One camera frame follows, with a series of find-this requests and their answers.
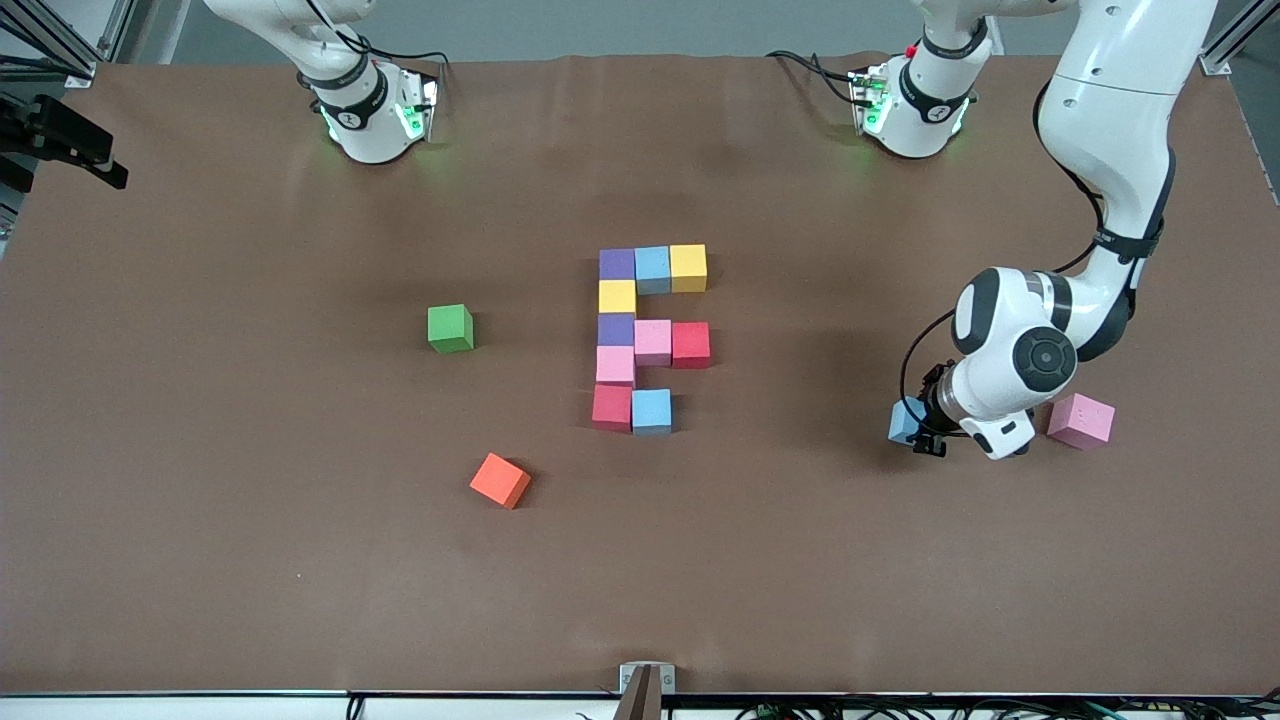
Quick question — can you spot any light blue foam cube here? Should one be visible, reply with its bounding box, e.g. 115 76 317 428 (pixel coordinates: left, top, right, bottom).
632 389 674 436
888 398 929 447
634 246 672 296

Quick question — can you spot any red foam cube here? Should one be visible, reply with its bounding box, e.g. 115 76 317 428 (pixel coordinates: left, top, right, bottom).
671 322 712 369

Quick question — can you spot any crimson foam cube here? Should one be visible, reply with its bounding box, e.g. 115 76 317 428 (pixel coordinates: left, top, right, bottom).
591 384 636 432

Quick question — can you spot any green foam cube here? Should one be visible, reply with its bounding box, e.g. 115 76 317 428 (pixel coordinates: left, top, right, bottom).
427 304 475 354

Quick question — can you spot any brown table mat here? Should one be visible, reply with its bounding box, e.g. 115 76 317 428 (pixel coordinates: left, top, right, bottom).
0 52 1280 698

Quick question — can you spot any orange foam cube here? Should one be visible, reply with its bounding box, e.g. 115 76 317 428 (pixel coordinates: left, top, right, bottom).
469 452 533 510

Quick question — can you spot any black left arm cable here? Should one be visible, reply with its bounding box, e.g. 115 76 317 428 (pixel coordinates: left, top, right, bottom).
899 308 963 439

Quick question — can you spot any aluminium frame post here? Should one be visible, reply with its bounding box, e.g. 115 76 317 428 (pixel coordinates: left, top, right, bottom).
0 0 98 89
1198 0 1280 77
97 0 136 63

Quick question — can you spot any black base cable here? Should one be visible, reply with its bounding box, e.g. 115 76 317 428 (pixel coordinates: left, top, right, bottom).
765 48 863 106

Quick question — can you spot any metal edge bracket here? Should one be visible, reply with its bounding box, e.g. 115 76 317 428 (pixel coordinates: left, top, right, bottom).
615 662 677 720

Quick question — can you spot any white table edge rail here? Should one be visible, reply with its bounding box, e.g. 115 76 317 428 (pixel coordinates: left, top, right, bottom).
0 690 1280 720

